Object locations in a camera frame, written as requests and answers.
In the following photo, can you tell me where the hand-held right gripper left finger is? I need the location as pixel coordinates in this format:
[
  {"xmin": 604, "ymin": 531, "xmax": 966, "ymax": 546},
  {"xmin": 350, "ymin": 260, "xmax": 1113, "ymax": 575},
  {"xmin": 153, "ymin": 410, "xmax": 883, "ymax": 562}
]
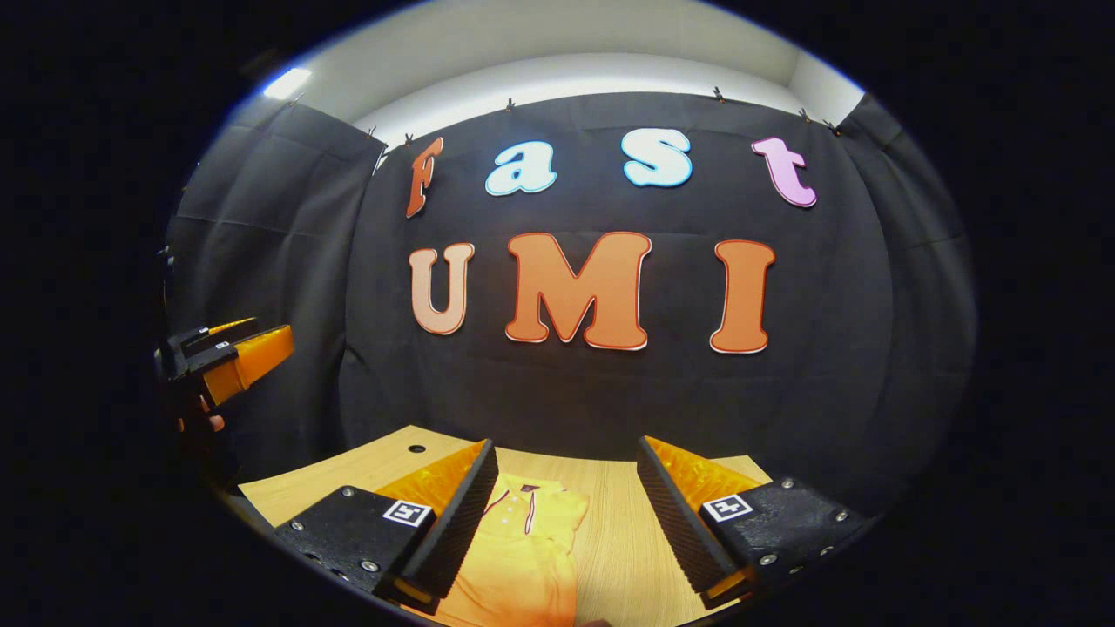
[{"xmin": 274, "ymin": 438, "xmax": 499, "ymax": 612}]

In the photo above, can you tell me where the black backdrop cloth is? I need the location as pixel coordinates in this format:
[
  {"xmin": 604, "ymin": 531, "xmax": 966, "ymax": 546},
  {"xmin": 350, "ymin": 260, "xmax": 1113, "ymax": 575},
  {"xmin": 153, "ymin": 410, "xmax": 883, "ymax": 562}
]
[{"xmin": 161, "ymin": 91, "xmax": 978, "ymax": 515}]

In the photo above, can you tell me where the ceiling light panel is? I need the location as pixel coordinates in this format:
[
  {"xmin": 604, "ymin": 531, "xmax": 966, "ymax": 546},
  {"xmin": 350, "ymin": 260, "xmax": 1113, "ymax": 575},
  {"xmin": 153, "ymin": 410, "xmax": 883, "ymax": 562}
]
[{"xmin": 261, "ymin": 66, "xmax": 314, "ymax": 102}]

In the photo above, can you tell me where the row of black cloth clips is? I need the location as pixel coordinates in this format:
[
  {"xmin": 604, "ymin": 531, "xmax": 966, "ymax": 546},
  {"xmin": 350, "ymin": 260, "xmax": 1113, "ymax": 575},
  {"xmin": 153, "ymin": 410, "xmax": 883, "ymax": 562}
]
[{"xmin": 366, "ymin": 85, "xmax": 844, "ymax": 147}]

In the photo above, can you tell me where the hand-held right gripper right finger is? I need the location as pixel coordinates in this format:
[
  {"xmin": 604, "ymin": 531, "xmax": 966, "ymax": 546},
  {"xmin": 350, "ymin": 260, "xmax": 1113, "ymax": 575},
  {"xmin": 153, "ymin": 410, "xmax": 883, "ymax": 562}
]
[{"xmin": 636, "ymin": 435, "xmax": 874, "ymax": 608}]

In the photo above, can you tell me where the orange T-shirt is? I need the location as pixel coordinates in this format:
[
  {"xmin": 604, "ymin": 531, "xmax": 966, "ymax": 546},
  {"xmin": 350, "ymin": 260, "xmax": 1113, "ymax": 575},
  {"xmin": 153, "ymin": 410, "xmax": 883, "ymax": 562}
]
[{"xmin": 409, "ymin": 475, "xmax": 591, "ymax": 627}]

